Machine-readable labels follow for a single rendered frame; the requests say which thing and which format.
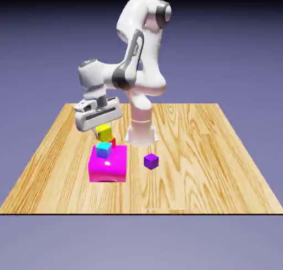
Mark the small yellow cube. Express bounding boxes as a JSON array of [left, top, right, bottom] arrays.
[[96, 123, 114, 142]]

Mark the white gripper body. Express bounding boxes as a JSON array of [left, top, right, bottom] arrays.
[[75, 97, 123, 133]]

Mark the large magenta box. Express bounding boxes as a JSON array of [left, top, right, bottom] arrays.
[[88, 145, 128, 183]]

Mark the small purple cube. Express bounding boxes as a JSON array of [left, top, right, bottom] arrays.
[[143, 153, 160, 171]]

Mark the small cyan cube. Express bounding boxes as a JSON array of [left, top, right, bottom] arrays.
[[96, 141, 113, 160]]

